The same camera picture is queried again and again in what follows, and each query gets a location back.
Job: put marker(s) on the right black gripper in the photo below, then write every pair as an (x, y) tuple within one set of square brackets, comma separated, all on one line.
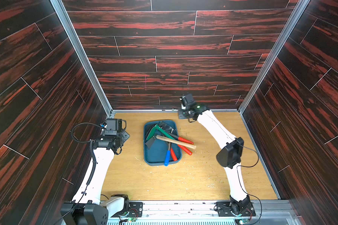
[(184, 113)]

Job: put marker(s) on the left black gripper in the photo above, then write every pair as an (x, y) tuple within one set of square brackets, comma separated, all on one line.
[(125, 135)]

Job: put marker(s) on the chrome hoe blue grip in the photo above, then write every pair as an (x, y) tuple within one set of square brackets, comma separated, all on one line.
[(168, 154)]

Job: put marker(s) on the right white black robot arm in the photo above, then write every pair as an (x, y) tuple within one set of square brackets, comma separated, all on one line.
[(229, 157)]

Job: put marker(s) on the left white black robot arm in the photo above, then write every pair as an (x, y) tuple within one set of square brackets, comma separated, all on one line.
[(86, 208)]

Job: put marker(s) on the teal plastic storage tray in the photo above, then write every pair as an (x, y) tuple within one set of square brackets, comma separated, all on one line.
[(155, 155)]

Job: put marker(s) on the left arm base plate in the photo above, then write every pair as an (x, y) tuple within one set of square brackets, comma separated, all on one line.
[(135, 210)]

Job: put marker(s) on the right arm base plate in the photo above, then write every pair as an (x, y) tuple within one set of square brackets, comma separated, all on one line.
[(235, 209)]

